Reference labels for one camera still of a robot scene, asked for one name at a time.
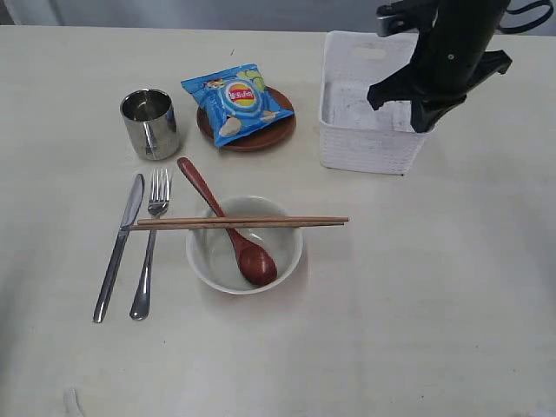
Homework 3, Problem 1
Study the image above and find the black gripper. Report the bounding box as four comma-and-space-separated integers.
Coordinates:
367, 17, 513, 133

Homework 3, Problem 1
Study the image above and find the white plastic woven basket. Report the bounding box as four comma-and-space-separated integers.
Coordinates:
319, 30, 427, 175

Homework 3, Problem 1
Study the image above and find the brown wooden plate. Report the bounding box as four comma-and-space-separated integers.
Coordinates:
196, 88, 295, 152

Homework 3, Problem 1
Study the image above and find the blue chips bag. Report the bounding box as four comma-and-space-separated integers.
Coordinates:
181, 63, 295, 148

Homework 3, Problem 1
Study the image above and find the brown wooden chopstick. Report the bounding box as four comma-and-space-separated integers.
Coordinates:
136, 216, 349, 226
129, 222, 345, 231

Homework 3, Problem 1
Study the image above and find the brown wooden spoon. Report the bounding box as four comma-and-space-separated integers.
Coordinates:
177, 157, 277, 287

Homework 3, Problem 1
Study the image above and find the white patterned ceramic bowl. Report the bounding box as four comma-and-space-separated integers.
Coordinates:
186, 195, 304, 296

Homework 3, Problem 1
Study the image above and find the stainless steel cup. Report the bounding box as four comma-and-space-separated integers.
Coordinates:
120, 89, 182, 161

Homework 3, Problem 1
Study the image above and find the silver metal fork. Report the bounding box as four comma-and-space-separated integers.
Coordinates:
129, 168, 171, 321

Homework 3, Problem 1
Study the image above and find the silver metal knife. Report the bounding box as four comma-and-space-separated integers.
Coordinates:
92, 174, 144, 323

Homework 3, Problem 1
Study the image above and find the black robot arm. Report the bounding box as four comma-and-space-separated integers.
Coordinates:
367, 0, 513, 133

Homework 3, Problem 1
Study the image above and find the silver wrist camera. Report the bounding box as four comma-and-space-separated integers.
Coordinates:
376, 0, 439, 37

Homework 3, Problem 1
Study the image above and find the black cable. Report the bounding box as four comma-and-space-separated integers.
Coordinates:
497, 0, 555, 35

